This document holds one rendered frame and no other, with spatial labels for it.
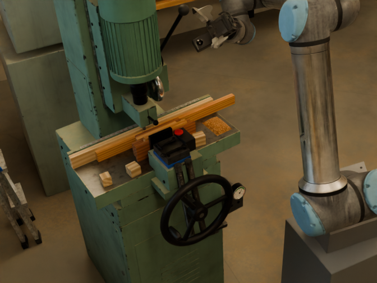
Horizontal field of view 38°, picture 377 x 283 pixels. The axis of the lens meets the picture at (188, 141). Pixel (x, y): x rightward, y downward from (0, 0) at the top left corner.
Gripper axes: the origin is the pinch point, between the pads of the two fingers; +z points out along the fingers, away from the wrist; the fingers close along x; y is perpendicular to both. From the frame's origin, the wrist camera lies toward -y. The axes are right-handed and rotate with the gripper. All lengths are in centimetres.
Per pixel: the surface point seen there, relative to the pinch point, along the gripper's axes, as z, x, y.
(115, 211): 9, 40, -56
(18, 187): -42, 1, -143
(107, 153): 6, 20, -50
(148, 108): 2.2, 13.4, -29.3
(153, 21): 15.6, -5.7, -6.6
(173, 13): -239, -100, -101
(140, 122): 3.3, 16.2, -34.2
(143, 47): 16.9, -0.3, -13.3
